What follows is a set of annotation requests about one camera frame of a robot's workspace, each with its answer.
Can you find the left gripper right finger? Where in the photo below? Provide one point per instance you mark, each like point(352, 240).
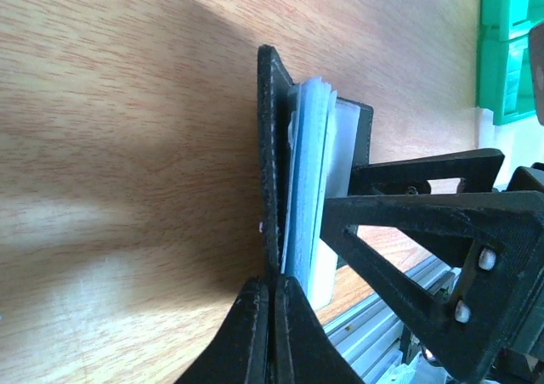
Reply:
point(299, 349)

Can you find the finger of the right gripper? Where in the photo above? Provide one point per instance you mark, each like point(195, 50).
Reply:
point(495, 239)
point(476, 169)

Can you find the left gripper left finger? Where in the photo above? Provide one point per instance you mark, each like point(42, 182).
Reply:
point(238, 352)

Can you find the black leather card holder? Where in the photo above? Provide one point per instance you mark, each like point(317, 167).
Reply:
point(273, 86)

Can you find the aluminium front rail frame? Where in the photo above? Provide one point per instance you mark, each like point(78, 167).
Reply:
point(370, 329)

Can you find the clear plastic bin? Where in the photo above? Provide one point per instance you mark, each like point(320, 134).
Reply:
point(521, 142)

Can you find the green plastic sorting tray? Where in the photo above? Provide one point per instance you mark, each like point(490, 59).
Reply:
point(504, 82)

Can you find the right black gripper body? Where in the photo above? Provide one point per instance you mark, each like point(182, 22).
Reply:
point(522, 360)

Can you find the blue card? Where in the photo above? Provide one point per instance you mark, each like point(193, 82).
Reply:
point(308, 104)

